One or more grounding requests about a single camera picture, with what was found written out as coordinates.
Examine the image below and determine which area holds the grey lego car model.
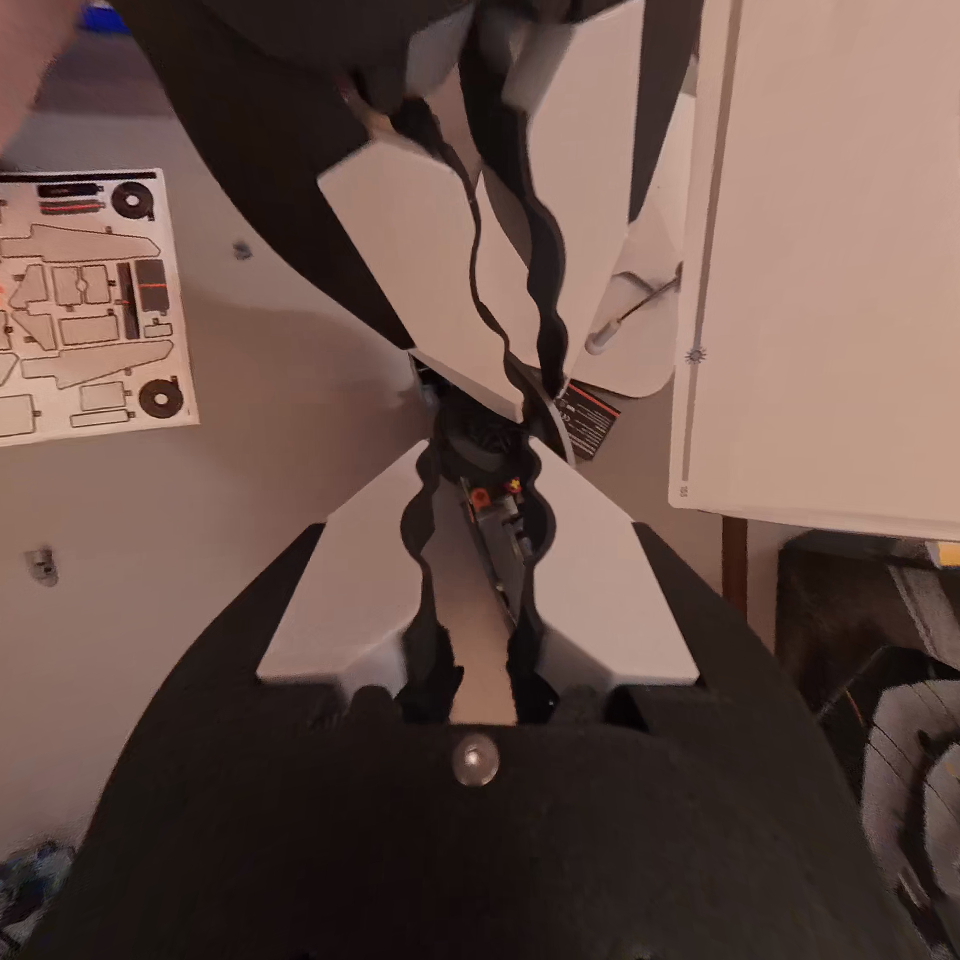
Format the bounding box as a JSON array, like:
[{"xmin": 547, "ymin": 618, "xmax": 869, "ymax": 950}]
[{"xmin": 408, "ymin": 352, "xmax": 580, "ymax": 625}]

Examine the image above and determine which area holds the person's left forearm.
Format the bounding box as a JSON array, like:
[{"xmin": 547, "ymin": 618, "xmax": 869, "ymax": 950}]
[{"xmin": 0, "ymin": 0, "xmax": 85, "ymax": 156}]

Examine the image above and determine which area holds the plastic bag of lego pieces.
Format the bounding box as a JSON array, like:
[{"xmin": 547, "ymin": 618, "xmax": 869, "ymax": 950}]
[{"xmin": 0, "ymin": 840, "xmax": 78, "ymax": 960}]

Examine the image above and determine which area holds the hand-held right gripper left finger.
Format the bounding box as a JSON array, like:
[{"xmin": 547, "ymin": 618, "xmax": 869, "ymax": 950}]
[{"xmin": 255, "ymin": 438, "xmax": 441, "ymax": 689}]

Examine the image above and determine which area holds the thin cable with white plug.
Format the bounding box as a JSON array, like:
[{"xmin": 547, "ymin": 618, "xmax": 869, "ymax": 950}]
[{"xmin": 584, "ymin": 261, "xmax": 685, "ymax": 357}]

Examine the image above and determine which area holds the blue box with tag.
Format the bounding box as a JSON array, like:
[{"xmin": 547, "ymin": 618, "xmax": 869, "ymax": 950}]
[{"xmin": 78, "ymin": 0, "xmax": 133, "ymax": 36}]

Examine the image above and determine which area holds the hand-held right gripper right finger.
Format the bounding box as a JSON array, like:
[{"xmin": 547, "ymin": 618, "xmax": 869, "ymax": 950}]
[{"xmin": 516, "ymin": 435, "xmax": 702, "ymax": 689}]

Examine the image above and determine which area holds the white stand base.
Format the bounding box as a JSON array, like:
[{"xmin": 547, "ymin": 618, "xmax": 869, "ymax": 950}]
[{"xmin": 568, "ymin": 112, "xmax": 696, "ymax": 400}]

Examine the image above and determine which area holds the white instruction booklet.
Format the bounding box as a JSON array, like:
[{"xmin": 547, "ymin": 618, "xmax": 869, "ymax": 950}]
[{"xmin": 667, "ymin": 0, "xmax": 960, "ymax": 543}]

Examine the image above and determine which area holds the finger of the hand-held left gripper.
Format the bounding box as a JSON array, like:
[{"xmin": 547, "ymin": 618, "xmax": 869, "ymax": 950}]
[
  {"xmin": 317, "ymin": 137, "xmax": 530, "ymax": 426},
  {"xmin": 459, "ymin": 13, "xmax": 646, "ymax": 402}
]

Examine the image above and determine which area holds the sticker sheet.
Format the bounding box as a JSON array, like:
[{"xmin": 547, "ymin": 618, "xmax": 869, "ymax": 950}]
[{"xmin": 0, "ymin": 168, "xmax": 201, "ymax": 448}]

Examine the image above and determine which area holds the black battery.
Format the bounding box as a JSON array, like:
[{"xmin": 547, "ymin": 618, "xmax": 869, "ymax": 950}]
[{"xmin": 558, "ymin": 378, "xmax": 623, "ymax": 461}]

